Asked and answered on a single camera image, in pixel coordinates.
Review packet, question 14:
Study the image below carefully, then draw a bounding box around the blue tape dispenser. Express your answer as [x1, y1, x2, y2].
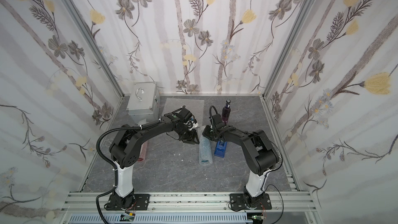
[214, 141, 228, 158]

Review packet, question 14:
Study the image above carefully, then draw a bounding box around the purple glass bottle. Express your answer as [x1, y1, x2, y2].
[221, 99, 231, 124]

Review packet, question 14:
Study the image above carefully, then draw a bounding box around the bubble wrap sheet stack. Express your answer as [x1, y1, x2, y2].
[161, 97, 205, 123]

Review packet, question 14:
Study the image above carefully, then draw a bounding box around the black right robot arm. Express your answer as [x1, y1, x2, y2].
[203, 125, 282, 198]

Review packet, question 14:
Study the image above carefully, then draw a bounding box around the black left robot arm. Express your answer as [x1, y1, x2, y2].
[96, 106, 200, 199]

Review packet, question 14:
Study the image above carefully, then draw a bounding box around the silver metal first-aid case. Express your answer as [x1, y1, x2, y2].
[126, 82, 160, 124]

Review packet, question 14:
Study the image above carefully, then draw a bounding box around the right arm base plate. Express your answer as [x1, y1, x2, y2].
[229, 193, 272, 211]

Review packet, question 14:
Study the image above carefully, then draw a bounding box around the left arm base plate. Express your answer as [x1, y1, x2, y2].
[104, 193, 151, 211]

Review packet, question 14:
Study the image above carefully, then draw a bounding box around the aluminium frame rail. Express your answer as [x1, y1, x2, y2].
[62, 192, 318, 214]

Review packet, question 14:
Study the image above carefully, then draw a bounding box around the white slotted cable duct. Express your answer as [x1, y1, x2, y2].
[68, 213, 254, 224]

